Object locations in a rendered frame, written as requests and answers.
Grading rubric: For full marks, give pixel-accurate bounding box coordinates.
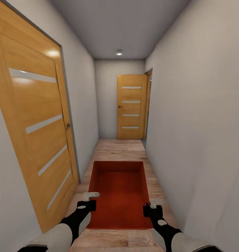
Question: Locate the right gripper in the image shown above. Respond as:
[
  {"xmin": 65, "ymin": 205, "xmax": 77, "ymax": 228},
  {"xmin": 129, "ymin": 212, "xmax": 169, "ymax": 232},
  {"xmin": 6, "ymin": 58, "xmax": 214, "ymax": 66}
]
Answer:
[{"xmin": 143, "ymin": 205, "xmax": 163, "ymax": 219}]

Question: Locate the storage box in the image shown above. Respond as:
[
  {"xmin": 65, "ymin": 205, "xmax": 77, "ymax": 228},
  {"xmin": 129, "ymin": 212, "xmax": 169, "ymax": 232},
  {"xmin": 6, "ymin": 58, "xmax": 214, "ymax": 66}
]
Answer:
[{"xmin": 86, "ymin": 161, "xmax": 153, "ymax": 230}]

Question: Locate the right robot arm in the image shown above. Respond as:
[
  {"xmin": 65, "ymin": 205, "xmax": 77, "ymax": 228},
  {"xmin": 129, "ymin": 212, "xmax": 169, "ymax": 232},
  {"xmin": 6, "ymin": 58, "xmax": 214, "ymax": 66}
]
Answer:
[{"xmin": 143, "ymin": 198, "xmax": 224, "ymax": 252}]

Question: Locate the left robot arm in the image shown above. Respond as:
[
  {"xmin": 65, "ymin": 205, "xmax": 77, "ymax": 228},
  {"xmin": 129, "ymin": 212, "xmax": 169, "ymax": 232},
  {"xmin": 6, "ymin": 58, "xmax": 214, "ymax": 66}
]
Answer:
[{"xmin": 17, "ymin": 192, "xmax": 100, "ymax": 252}]

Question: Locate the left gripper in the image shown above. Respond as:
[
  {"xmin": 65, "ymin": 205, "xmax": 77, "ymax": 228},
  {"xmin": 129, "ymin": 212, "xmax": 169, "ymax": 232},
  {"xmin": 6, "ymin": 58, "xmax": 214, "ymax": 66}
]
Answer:
[{"xmin": 77, "ymin": 200, "xmax": 96, "ymax": 211}]

